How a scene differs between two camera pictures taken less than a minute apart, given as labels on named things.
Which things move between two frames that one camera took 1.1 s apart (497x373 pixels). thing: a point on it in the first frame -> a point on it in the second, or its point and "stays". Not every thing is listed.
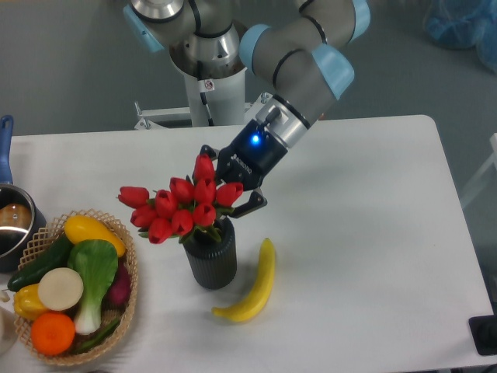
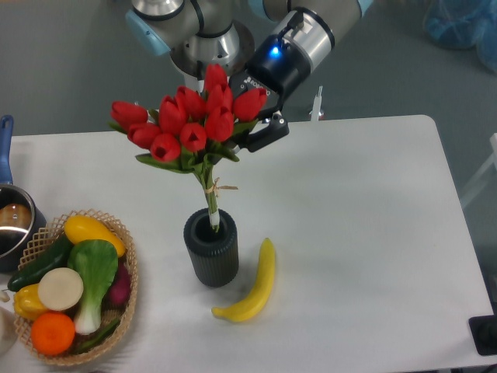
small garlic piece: x=5 y=296 stays
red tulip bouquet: x=185 y=207 -> x=189 y=132
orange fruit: x=53 y=333 stays
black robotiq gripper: x=249 y=156 -> x=283 y=74
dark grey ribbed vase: x=213 y=263 stays
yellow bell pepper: x=26 y=302 stays
